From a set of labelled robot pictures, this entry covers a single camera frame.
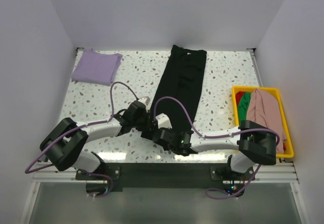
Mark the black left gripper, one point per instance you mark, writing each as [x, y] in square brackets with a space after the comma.
[141, 122]

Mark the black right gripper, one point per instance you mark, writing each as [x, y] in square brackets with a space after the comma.
[165, 137]

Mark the black t shirt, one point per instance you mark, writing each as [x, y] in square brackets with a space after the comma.
[182, 79]

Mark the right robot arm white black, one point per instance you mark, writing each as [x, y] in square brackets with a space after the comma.
[255, 144]

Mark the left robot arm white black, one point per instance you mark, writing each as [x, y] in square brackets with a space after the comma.
[64, 145]

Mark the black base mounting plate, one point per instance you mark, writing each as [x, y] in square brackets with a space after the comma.
[115, 177]

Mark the folded purple t shirt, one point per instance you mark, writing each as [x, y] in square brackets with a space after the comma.
[96, 68]

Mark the green t shirt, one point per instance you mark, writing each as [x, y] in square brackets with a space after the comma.
[243, 106]

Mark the red t shirt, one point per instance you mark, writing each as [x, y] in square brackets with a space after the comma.
[238, 97]

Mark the pink t shirt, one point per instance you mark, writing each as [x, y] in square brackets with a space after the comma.
[264, 110]

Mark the yellow plastic bin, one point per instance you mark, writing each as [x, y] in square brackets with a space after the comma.
[288, 148]

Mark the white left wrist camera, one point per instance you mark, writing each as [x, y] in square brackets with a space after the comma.
[144, 100]

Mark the aluminium frame rail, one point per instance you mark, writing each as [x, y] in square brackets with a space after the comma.
[281, 172]

